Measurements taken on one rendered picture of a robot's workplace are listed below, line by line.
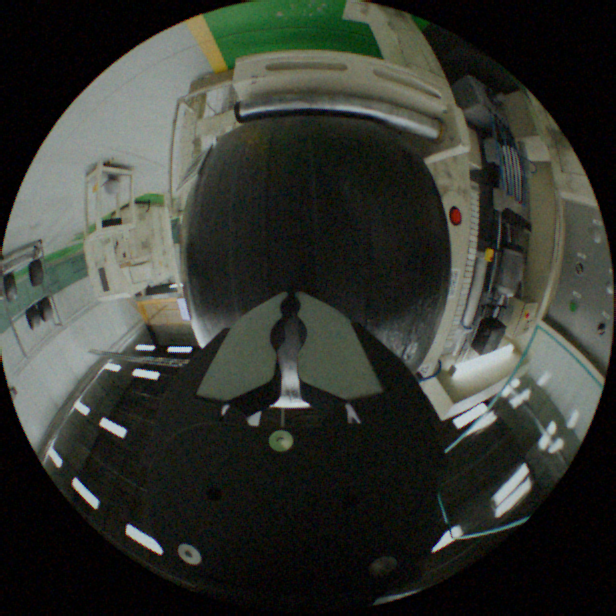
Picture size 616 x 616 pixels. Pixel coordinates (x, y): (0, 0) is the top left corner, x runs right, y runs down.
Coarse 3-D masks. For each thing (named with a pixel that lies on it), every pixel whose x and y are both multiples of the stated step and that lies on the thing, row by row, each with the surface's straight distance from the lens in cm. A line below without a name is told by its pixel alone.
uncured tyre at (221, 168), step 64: (256, 128) 23; (320, 128) 22; (384, 128) 27; (192, 192) 21; (256, 192) 15; (320, 192) 14; (384, 192) 16; (192, 256) 16; (256, 256) 13; (320, 256) 13; (384, 256) 14; (448, 256) 19; (192, 320) 21; (384, 320) 15
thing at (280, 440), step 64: (192, 448) 6; (256, 448) 5; (320, 448) 5; (384, 448) 5; (192, 512) 6; (256, 512) 5; (320, 512) 5; (384, 512) 5; (192, 576) 7; (256, 576) 5; (320, 576) 5; (384, 576) 6
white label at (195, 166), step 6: (204, 150) 26; (210, 150) 24; (198, 156) 26; (204, 156) 23; (192, 162) 26; (198, 162) 23; (204, 162) 22; (192, 168) 24; (198, 168) 21; (186, 174) 24; (192, 174) 22; (198, 174) 21; (186, 180) 22; (180, 186) 23
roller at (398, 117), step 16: (272, 96) 34; (288, 96) 33; (304, 96) 33; (320, 96) 34; (336, 96) 34; (352, 96) 35; (240, 112) 34; (256, 112) 33; (272, 112) 33; (288, 112) 33; (304, 112) 33; (320, 112) 33; (336, 112) 33; (352, 112) 34; (368, 112) 34; (384, 112) 35; (400, 112) 37; (416, 112) 39; (400, 128) 38; (416, 128) 38; (432, 128) 40
